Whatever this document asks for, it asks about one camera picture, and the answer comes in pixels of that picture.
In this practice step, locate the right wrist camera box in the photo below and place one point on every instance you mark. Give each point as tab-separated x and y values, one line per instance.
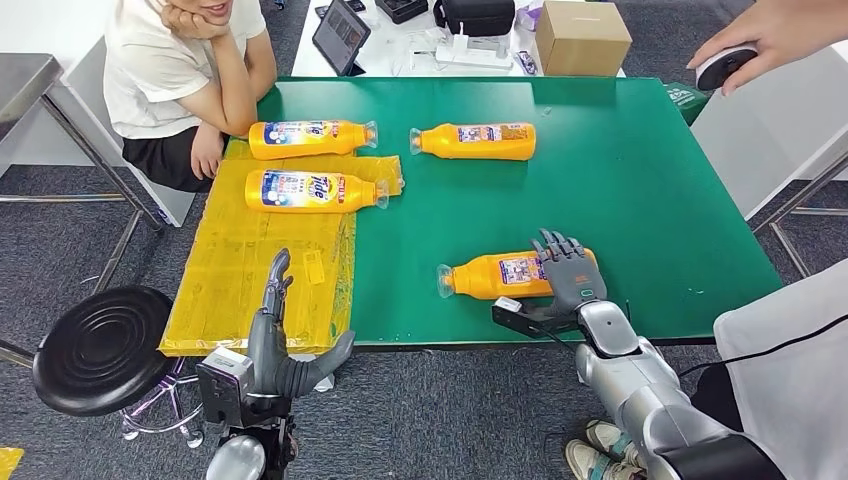
523	318

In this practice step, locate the black phone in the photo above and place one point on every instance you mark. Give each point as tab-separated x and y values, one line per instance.
352	5

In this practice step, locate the orange detergent bottle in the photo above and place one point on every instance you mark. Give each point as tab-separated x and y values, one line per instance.
490	275
308	140
311	192
480	142

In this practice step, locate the white bench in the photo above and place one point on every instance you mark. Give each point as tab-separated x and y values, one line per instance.
169	208

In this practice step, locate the steel table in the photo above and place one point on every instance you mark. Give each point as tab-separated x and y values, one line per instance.
20	79

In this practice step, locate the white table leg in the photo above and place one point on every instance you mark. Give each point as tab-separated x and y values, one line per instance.
324	383

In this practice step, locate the small purple packet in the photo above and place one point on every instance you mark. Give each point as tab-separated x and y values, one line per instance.
526	61

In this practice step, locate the purple white tissue pack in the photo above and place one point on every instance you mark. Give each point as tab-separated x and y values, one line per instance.
530	14

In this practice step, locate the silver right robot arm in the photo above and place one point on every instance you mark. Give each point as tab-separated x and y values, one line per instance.
642	397

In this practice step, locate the yellow sheet scrap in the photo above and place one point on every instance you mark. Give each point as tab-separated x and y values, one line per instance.
8	464

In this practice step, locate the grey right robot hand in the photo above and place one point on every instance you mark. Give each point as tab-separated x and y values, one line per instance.
573	278

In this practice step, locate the black round device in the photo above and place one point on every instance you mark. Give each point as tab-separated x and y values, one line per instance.
722	69

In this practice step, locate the black round stool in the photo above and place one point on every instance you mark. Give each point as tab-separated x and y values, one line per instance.
99	351

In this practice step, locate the black tray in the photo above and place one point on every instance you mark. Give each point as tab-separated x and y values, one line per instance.
401	9

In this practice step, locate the green printed bag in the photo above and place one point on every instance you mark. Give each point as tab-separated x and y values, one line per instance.
682	102

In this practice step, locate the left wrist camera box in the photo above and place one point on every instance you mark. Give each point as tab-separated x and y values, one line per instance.
224	387

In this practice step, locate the white power strip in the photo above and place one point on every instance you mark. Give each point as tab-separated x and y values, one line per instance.
472	56

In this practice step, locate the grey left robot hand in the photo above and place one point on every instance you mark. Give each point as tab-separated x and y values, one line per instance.
278	374

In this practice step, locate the seated person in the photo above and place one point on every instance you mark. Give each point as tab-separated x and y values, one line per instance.
159	73

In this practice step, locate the black tablet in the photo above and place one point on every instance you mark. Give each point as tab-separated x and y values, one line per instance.
340	36

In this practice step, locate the yellow taped cardboard sheet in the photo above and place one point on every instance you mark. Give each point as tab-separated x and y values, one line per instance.
225	278

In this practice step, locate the standing person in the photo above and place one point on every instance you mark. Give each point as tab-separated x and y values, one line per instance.
788	384

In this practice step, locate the white side table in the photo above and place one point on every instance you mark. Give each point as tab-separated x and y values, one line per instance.
762	146

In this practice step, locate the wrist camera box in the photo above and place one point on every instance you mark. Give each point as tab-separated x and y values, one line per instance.
523	318
224	387

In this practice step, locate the black bag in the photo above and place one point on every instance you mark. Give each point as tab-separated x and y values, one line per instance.
477	14

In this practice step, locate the brown cardboard box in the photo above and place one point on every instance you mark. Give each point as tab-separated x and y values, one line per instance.
582	36

